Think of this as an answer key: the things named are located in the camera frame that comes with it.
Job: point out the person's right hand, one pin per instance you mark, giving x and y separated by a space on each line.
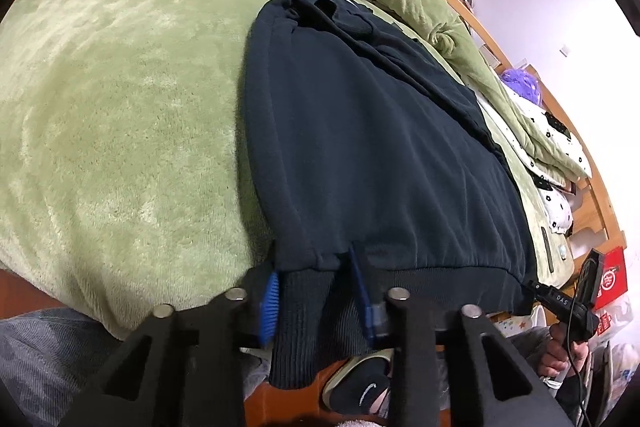
557 357

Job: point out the wooden bed frame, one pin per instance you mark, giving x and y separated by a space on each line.
595 202

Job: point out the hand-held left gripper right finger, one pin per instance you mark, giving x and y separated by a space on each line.
362 297

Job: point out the white plastic bag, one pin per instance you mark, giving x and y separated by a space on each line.
620 337

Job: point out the green plush bed sheet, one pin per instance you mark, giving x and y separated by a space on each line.
125 107

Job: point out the black sports shoe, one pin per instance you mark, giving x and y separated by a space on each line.
357 384

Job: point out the black sweatshirt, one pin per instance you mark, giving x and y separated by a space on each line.
375 157

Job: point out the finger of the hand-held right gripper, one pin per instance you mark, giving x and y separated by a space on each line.
547 293

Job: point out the person's grey trouser leg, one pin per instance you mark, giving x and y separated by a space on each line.
55 357
525 347

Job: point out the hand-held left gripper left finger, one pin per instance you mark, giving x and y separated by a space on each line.
270 307

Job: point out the purple plush toy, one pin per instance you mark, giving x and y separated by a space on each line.
522 86

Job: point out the white floral pillow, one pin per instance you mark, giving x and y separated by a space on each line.
556 207

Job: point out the red box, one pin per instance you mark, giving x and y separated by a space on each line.
612 277

